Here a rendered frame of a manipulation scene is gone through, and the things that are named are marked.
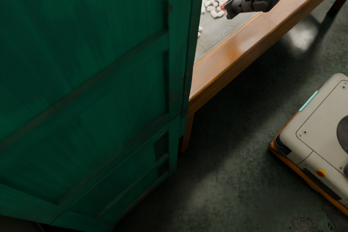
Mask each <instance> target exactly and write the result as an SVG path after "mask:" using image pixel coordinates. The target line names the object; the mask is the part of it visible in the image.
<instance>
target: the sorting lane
mask: <svg viewBox="0 0 348 232"><path fill-rule="evenodd" d="M207 1H210V0H207ZM209 6H213V7H215V6H214V5H213V4H210V5H209ZM209 6H207V7H209ZM204 7H205V13H201V15H200V23H199V27H202V31H201V32H200V31H198V32H199V33H200V36H199V37H198V38H197V46H196V53H195V60H194V64H195V63H196V62H197V61H199V60H200V59H201V58H202V57H204V56H205V55H206V54H207V53H209V52H210V51H211V50H212V49H214V48H215V47H216V46H217V45H219V44H220V43H221V42H223V41H224V40H225V39H226V38H227V37H229V36H230V35H231V34H233V33H234V32H235V31H236V30H238V29H239V28H241V27H242V26H243V25H244V24H246V23H247V22H248V21H249V20H251V19H252V18H253V17H254V16H256V15H257V14H258V13H259V12H247V13H240V14H238V15H237V16H235V17H234V18H233V19H231V20H227V17H226V15H227V13H224V15H222V16H221V17H219V16H217V17H216V18H214V17H213V16H212V15H211V12H210V11H207V7H206V6H205V4H204ZM218 7H220V6H219V4H218V6H216V7H215V12H216V13H217V14H218V13H219V12H220V11H221V10H220V11H218V10H217V8H218Z"/></svg>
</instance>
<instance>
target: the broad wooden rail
mask: <svg viewBox="0 0 348 232"><path fill-rule="evenodd" d="M323 1H324V0H280V1H279V2H278V3H277V4H276V5H275V6H274V7H273V8H272V9H271V10H270V11H269V12H262V11H261V12H259V13H258V14H257V15H256V16H254V17H253V18H252V19H251V20H249V21H248V22H247V23H246V24H244V25H243V26H242V27H241V28H239V29H238V30H236V31H235V32H234V33H233V34H231V35H230V36H229V37H227V38H226V39H225V40H224V41H223V42H221V43H220V44H219V45H217V46H216V47H215V48H214V49H212V50H211V51H210V52H209V53H207V54H206V55H205V56H204V57H202V58H201V59H200V60H199V61H197V62H196V63H195V64H194V66H193V76H192V85H191V91H190V97H189V100H188V113H187V119H188V118H189V117H190V116H191V115H193V114H194V113H195V112H196V111H197V110H198V109H199V108H201V107H202V106H203V105H204V104H205V103H206V102H207V101H209V100H210V99H211V98H212V97H213V96H214V95H215V94H217V93H218V92H219V91H220V90H221V89H222V88H224V87H225V86H226V85H227V84H229V83H230V82H231V81H232V80H233V79H234V78H235V77H237V76H238V75H239V74H240V73H241V72H242V71H243V70H245V69H246V68H247V67H248V66H249V65H250V64H252V63H253V62H254V61H255V60H256V59H257V58H258V57H260V56H261V55H262V54H263V53H264V52H265V51H267V50H268V49H269V48H270V47H271V46H272V45H273V44H275V43H276V42H277V41H278V40H279V39H280V38H281V37H283V36H284V35H285V34H286V33H287V32H288V31H290V30H291V29H292V28H293V27H294V26H295V25H296V24H298V23H299V22H300V21H301V20H302V19H303V18H304V17H306V16H307V15H308V14H309V13H310V12H311V11H312V10H314V9H315V8H316V7H317V6H318V5H319V4H321V3H322V2H323Z"/></svg>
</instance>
